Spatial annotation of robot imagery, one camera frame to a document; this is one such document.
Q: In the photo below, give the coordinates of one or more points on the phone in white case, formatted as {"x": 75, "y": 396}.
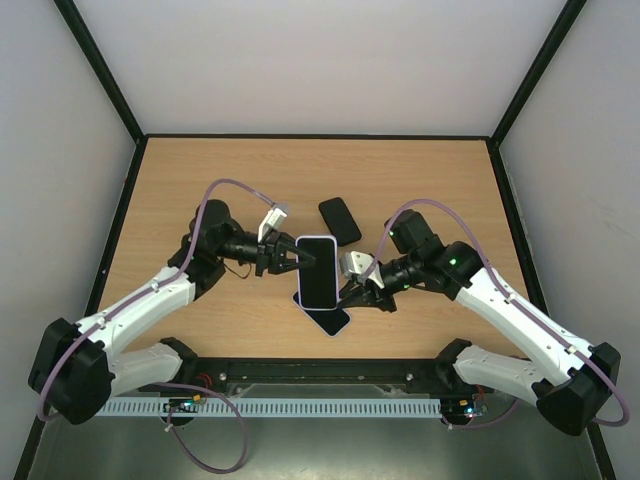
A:
{"x": 331, "y": 322}

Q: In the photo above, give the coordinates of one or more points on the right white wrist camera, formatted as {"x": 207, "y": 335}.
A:
{"x": 361, "y": 267}

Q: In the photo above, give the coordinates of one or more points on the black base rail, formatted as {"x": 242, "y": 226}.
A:
{"x": 413, "y": 376}

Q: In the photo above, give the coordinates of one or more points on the black metal frame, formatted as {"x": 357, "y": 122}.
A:
{"x": 569, "y": 14}

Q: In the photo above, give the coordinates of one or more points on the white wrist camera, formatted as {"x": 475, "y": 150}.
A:
{"x": 361, "y": 267}
{"x": 272, "y": 221}

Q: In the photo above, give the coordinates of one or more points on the grey slotted cable duct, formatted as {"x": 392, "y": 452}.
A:
{"x": 402, "y": 408}

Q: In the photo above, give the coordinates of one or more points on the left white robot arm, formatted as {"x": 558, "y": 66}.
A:
{"x": 79, "y": 366}

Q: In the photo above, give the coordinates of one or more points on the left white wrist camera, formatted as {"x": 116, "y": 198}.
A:
{"x": 272, "y": 221}

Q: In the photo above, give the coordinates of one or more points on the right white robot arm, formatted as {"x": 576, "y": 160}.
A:
{"x": 564, "y": 376}

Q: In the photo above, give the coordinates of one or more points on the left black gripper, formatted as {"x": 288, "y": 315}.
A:
{"x": 272, "y": 254}

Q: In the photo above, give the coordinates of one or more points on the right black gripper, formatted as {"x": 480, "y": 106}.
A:
{"x": 373, "y": 291}

